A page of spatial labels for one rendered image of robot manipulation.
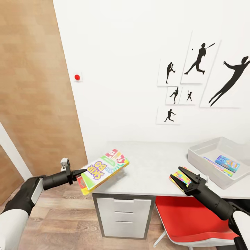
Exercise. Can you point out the jigsaw puzzle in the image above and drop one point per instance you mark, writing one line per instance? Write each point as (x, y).
(182, 177)

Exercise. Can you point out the board game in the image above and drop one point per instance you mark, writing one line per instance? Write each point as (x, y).
(101, 170)
(227, 163)
(220, 168)

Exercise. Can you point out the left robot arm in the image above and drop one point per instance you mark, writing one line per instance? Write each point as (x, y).
(17, 211)

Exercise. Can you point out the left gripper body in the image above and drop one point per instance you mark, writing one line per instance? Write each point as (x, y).
(62, 177)

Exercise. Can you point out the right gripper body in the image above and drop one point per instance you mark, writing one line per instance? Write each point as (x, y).
(203, 194)

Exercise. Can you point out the toy box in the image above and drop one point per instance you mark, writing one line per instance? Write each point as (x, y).
(212, 149)

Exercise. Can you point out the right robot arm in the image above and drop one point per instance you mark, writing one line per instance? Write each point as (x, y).
(239, 219)

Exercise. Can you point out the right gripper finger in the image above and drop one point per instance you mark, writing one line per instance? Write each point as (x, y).
(181, 184)
(193, 177)

